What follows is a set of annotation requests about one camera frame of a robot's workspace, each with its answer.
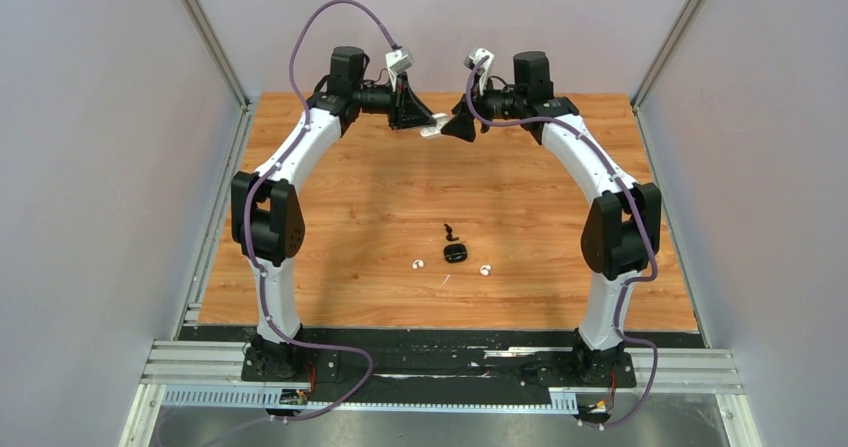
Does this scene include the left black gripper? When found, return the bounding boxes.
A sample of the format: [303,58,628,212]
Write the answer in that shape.
[353,72,437,132]

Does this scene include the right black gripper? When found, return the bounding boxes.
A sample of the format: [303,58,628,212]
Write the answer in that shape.
[443,73,527,141]

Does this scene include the white earbud charging case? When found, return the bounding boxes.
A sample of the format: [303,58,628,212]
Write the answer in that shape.
[419,113,451,139]

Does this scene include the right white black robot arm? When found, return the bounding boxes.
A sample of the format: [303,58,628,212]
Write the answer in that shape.
[442,48,662,386]

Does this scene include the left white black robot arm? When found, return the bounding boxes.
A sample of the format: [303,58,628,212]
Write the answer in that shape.
[231,46,437,381]

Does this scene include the black earbud case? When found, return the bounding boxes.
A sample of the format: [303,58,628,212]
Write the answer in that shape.
[443,243,468,264]

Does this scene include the small black earbud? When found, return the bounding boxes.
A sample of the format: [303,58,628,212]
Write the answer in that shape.
[444,224,459,242]

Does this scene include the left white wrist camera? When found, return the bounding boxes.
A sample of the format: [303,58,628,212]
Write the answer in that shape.
[385,47,414,91]

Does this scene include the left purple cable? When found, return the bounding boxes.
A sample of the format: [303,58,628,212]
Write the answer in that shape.
[241,0,399,425]

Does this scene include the purple cable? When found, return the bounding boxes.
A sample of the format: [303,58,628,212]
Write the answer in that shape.
[464,59,660,430]
[241,0,399,425]

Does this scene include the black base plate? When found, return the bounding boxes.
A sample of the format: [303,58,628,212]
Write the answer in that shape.
[178,325,705,405]

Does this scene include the grey slotted cable duct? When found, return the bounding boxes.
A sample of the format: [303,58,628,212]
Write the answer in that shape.
[162,388,579,413]

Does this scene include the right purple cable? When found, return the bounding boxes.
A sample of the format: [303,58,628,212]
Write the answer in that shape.
[464,59,660,430]

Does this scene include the aluminium frame rail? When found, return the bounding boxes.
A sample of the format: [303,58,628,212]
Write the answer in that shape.
[140,341,744,395]

